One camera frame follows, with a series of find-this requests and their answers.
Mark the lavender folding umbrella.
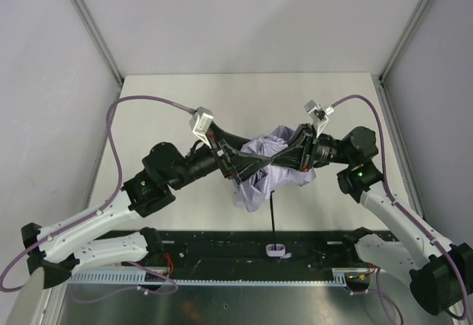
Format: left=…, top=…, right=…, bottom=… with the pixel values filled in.
left=234, top=126, right=316, bottom=231

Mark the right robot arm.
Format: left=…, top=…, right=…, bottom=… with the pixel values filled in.
left=271, top=124, right=472, bottom=315

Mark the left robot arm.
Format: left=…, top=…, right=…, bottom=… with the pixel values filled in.
left=21, top=123, right=266, bottom=289

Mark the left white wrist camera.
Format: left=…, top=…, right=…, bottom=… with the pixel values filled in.
left=189, top=107, right=214, bottom=146

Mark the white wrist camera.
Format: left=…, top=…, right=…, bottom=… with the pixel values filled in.
left=189, top=107, right=214, bottom=146
left=304, top=100, right=334, bottom=137

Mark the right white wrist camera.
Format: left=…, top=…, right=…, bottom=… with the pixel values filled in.
left=304, top=100, right=334, bottom=137

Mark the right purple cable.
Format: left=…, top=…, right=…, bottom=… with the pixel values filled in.
left=330, top=95, right=469, bottom=321

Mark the purple cable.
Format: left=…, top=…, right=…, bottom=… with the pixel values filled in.
left=0, top=95, right=195, bottom=304
left=330, top=95, right=469, bottom=321

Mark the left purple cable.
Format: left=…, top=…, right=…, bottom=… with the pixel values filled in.
left=0, top=95, right=195, bottom=304

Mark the grey slotted cable duct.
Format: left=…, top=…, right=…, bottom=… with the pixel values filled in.
left=68, top=268, right=347, bottom=287

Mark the right aluminium frame post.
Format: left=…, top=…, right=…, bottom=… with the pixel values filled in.
left=378, top=0, right=435, bottom=82

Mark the aluminium frame post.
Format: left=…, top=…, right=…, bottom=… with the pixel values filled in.
left=70, top=0, right=124, bottom=88
left=378, top=0, right=435, bottom=82

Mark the left aluminium frame post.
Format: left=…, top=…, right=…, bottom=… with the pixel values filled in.
left=70, top=0, right=124, bottom=88

